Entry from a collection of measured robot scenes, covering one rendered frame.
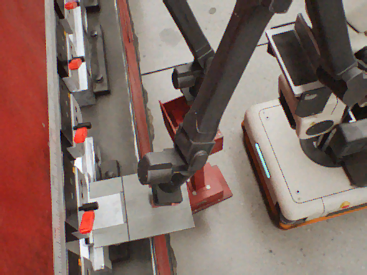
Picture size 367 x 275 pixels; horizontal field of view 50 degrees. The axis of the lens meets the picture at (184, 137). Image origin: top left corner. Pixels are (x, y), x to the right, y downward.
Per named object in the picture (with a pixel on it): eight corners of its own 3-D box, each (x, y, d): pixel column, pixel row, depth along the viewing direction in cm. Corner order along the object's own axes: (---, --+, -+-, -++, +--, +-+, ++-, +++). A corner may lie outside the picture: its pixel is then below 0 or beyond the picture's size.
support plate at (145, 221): (194, 228, 102) (194, 227, 101) (95, 248, 102) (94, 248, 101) (182, 165, 110) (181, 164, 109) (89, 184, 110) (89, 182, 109)
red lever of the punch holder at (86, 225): (91, 226, 76) (97, 199, 84) (70, 230, 75) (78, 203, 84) (94, 233, 76) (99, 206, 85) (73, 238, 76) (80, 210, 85)
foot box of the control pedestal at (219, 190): (233, 195, 207) (234, 188, 197) (190, 215, 204) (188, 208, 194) (216, 164, 216) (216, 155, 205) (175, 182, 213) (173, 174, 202)
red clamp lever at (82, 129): (84, 135, 84) (89, 119, 93) (65, 139, 84) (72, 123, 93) (86, 143, 85) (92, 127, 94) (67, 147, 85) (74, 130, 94)
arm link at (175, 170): (202, 172, 87) (195, 150, 89) (175, 175, 83) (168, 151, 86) (188, 184, 92) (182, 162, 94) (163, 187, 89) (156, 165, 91)
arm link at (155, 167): (211, 153, 82) (194, 126, 87) (162, 157, 76) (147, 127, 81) (192, 191, 89) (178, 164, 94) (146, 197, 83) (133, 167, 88)
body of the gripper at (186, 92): (178, 89, 136) (183, 76, 130) (204, 84, 140) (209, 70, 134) (186, 104, 133) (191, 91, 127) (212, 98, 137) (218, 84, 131)
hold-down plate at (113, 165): (130, 258, 111) (128, 256, 108) (111, 262, 111) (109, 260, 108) (119, 162, 124) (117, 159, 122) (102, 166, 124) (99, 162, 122)
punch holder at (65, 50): (79, 94, 107) (58, 55, 92) (49, 99, 107) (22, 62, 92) (77, 51, 114) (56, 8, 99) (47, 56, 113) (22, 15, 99)
